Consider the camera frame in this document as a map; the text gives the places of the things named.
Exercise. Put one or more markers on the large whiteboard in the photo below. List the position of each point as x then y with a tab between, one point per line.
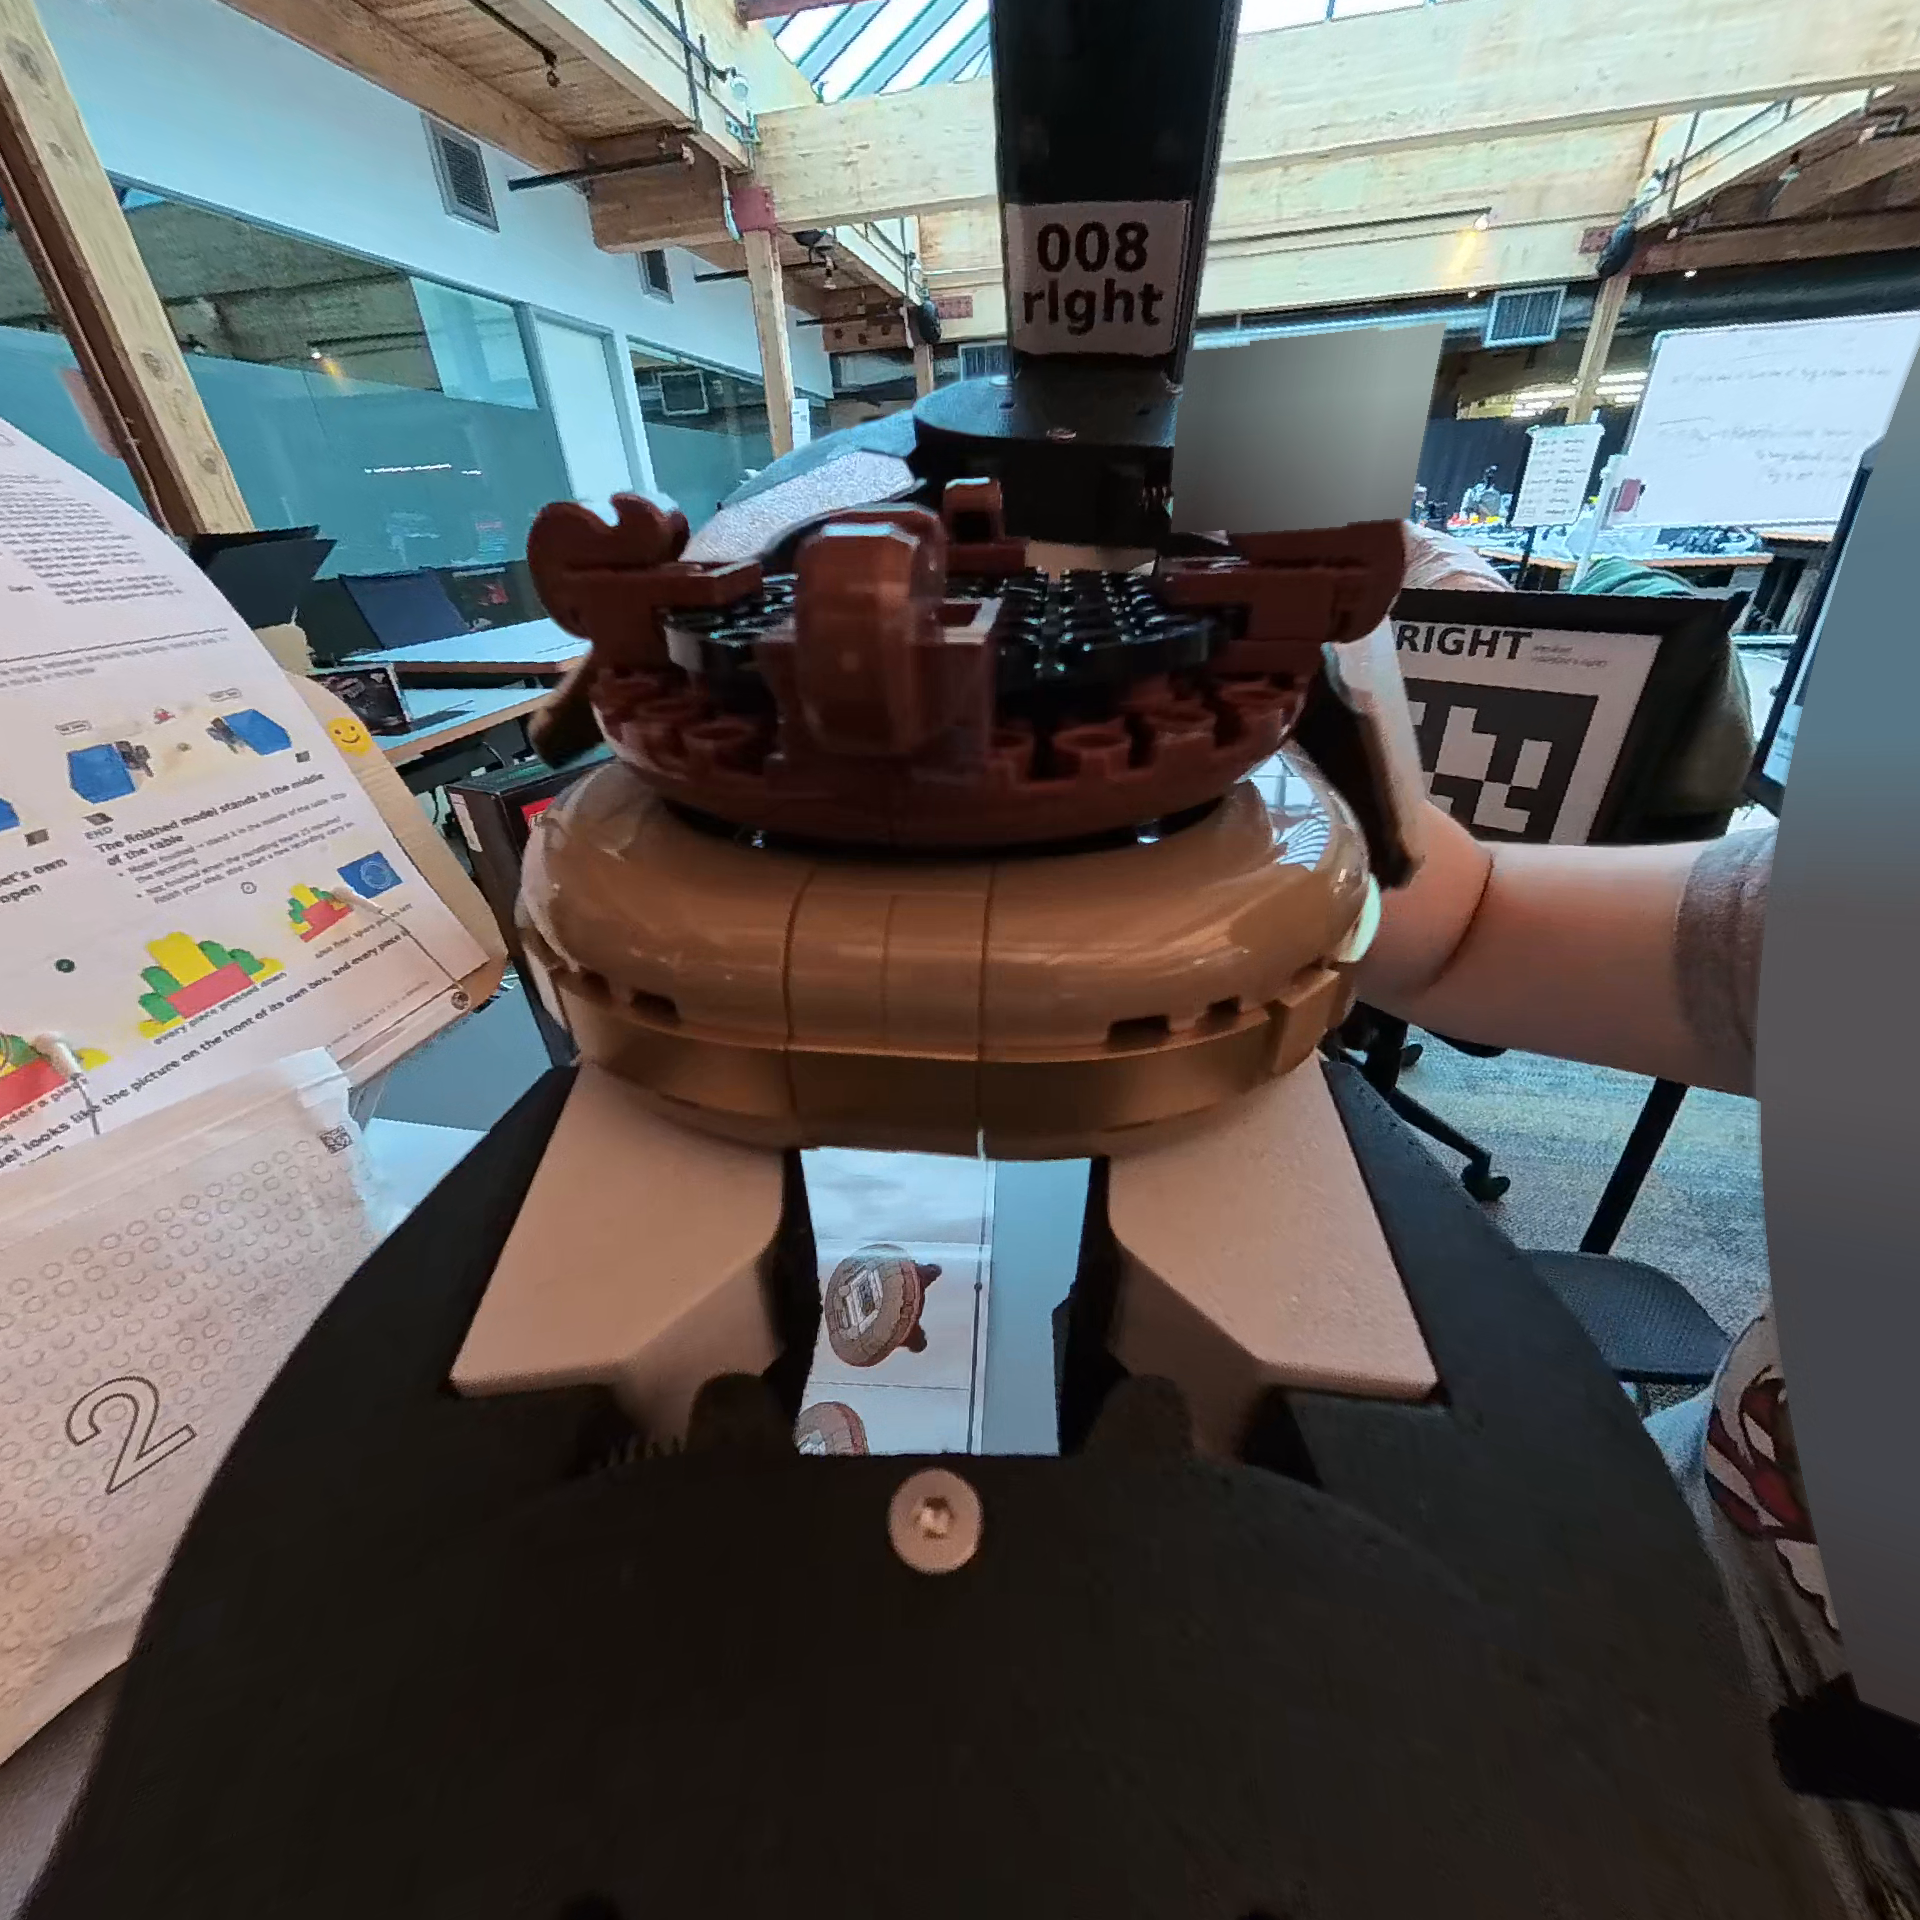
1754	421

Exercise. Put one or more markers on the wall vent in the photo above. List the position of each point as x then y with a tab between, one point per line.
462	173

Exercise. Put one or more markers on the tan and brown brick model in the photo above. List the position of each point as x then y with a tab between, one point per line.
930	931

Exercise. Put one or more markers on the wooden post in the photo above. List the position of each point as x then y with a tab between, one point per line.
105	300

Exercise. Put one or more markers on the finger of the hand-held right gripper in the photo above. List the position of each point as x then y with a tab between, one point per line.
1362	683
563	728

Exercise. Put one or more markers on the small whiteboard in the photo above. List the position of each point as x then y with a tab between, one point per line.
1561	473

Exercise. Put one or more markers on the white background table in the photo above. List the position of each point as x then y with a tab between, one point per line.
481	648

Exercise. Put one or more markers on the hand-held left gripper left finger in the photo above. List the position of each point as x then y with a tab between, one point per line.
631	1245

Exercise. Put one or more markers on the brick instruction booklet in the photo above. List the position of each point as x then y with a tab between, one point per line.
884	1304

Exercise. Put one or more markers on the black framed marker sign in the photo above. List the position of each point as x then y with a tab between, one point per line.
1561	750

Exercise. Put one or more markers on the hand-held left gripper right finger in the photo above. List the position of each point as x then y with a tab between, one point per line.
1261	1260

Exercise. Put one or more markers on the white patterned paper bag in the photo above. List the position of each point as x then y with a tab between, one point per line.
150	1350

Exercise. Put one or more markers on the person's printed shirt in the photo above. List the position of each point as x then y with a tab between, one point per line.
1754	1440

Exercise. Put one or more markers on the printed instruction sheet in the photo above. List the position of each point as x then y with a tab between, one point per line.
181	720

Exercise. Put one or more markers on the black office chair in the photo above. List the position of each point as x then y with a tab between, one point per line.
1634	1304

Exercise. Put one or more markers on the person's right forearm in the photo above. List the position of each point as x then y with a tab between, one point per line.
1575	945

